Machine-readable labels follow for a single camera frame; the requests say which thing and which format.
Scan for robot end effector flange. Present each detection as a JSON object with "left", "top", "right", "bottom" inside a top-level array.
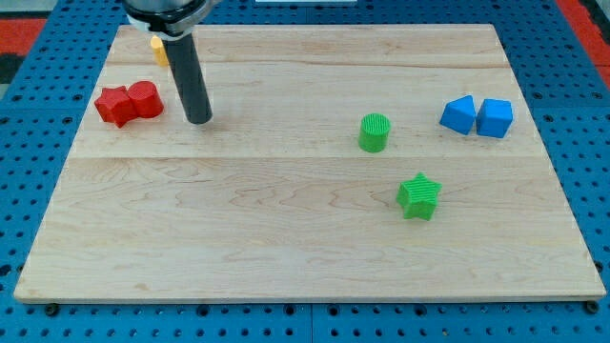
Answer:
[{"left": 122, "top": 0, "right": 214, "bottom": 40}]

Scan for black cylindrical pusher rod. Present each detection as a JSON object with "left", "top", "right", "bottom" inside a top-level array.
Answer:
[{"left": 163, "top": 34, "right": 213, "bottom": 125}]

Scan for red star block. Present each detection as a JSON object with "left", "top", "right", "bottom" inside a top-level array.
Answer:
[{"left": 94, "top": 86, "right": 138, "bottom": 128}]

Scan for green star block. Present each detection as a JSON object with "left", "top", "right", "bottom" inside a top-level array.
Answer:
[{"left": 396, "top": 172, "right": 442, "bottom": 221}]

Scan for yellow block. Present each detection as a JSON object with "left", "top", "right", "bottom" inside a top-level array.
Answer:
[{"left": 150, "top": 35, "right": 169, "bottom": 67}]

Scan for red cylinder block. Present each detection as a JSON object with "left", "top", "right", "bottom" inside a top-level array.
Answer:
[{"left": 127, "top": 80, "right": 164, "bottom": 118}]

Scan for wooden board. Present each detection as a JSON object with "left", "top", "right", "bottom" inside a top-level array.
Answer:
[{"left": 14, "top": 24, "right": 606, "bottom": 304}]

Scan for green cylinder block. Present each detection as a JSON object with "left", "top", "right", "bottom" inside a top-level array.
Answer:
[{"left": 357, "top": 112, "right": 391, "bottom": 152}]

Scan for blue triangular block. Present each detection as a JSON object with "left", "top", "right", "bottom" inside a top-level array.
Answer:
[{"left": 439, "top": 95, "right": 477, "bottom": 135}]

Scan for blue cube block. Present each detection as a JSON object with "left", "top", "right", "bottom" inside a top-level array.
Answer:
[{"left": 476, "top": 98, "right": 514, "bottom": 138}]

